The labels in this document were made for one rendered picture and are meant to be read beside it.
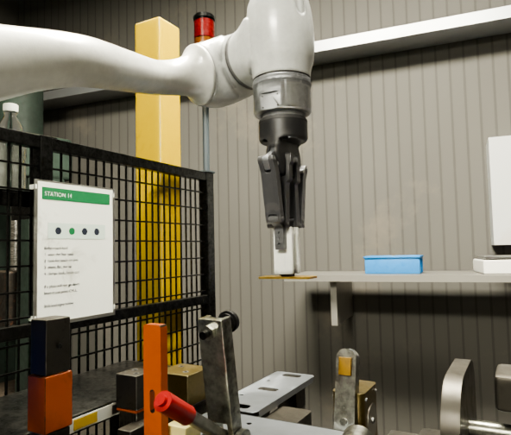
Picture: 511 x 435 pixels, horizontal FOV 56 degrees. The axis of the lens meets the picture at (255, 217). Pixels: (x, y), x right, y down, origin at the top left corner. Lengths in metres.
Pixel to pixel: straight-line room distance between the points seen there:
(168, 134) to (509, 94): 1.92
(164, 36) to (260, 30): 0.85
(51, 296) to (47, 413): 0.36
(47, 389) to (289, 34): 0.63
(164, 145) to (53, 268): 0.54
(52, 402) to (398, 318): 2.23
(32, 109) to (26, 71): 2.87
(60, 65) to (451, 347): 2.51
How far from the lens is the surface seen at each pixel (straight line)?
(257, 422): 0.91
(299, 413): 1.01
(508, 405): 0.48
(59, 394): 0.83
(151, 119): 1.50
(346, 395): 0.90
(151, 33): 1.59
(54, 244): 1.13
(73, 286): 1.16
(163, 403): 0.54
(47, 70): 0.59
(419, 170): 2.80
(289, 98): 0.73
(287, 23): 0.76
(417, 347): 2.83
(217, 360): 0.62
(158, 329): 0.67
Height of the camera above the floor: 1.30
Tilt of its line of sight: 4 degrees up
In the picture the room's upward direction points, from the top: 1 degrees counter-clockwise
